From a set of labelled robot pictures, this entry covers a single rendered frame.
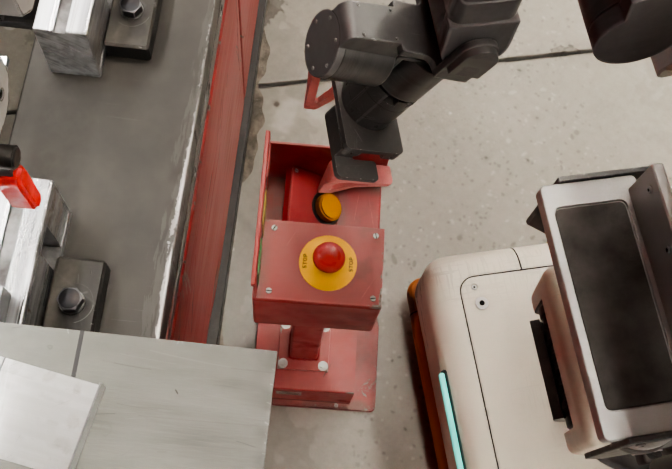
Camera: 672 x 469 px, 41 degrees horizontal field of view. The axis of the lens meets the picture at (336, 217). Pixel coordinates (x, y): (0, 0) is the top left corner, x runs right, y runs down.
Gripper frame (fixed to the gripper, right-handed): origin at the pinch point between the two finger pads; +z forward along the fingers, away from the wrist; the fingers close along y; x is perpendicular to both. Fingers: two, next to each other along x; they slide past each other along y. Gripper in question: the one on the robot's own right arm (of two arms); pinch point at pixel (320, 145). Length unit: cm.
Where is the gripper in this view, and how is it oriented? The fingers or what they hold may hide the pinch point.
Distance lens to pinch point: 93.0
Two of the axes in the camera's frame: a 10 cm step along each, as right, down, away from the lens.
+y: 1.6, 9.2, -3.5
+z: -5.1, 3.8, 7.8
